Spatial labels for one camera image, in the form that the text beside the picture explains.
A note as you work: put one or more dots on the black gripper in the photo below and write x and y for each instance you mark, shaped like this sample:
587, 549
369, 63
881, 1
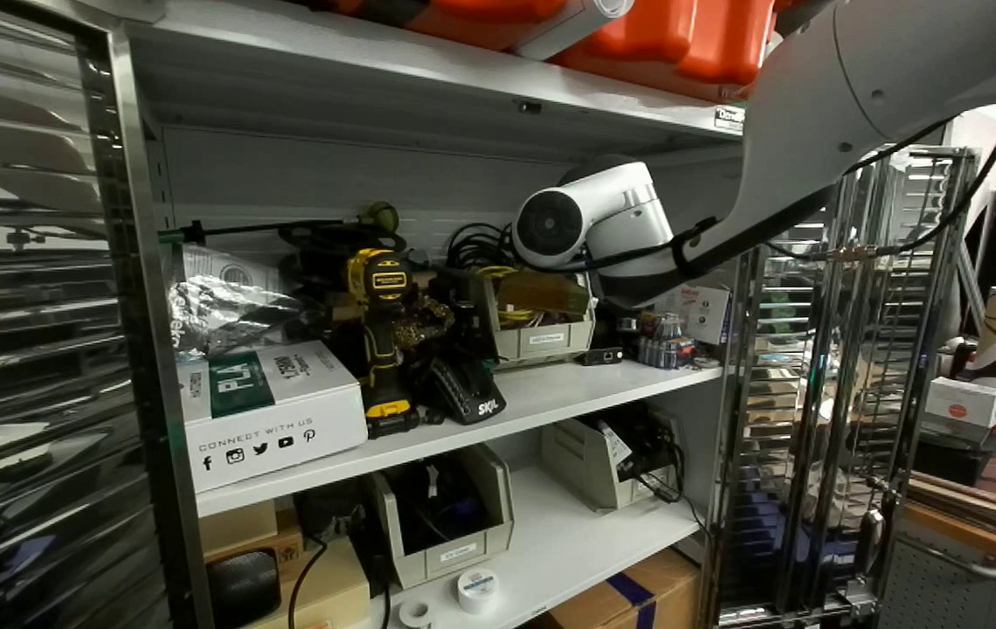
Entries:
636, 291

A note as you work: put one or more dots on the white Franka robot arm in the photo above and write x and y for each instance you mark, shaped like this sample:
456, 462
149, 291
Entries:
867, 71

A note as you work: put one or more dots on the black power adapter box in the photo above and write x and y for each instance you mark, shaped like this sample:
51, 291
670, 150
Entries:
601, 355

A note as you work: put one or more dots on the cardboard box blue tape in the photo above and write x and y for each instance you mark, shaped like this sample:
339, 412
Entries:
623, 594

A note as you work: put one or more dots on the white box red dot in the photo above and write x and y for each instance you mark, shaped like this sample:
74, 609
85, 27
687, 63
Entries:
964, 405

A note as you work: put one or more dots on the white box green label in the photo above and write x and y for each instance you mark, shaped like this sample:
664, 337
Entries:
274, 422

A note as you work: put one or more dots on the brown cardboard box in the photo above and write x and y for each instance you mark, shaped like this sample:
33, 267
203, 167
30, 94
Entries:
308, 570

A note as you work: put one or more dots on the white printed carton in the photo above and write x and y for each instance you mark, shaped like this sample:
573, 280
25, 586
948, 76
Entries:
699, 314

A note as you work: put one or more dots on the white metal shelf unit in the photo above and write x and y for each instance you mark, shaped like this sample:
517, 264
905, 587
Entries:
566, 390

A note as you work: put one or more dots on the white bin black electronics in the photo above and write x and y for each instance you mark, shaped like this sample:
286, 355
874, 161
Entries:
578, 458

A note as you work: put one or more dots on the black battery charger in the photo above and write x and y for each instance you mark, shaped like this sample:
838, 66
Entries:
461, 390

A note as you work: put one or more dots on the orange plastic case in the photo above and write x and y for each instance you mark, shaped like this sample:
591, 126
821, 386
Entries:
658, 37

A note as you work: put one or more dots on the green knob long tool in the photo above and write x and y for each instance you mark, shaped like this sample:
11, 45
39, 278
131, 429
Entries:
378, 217

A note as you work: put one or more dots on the white plastic pipe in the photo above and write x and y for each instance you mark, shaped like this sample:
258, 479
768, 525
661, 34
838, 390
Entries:
566, 22

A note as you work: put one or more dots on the cream storage bin black contents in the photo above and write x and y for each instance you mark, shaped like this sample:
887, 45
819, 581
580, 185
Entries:
450, 558

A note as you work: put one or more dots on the white tape roll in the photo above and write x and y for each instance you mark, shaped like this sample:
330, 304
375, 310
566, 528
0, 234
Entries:
415, 611
478, 587

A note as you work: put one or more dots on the clear plastic bag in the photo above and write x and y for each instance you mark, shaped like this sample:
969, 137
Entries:
228, 310

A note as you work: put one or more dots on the silver metal tray rack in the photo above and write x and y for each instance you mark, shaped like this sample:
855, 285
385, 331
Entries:
30, 349

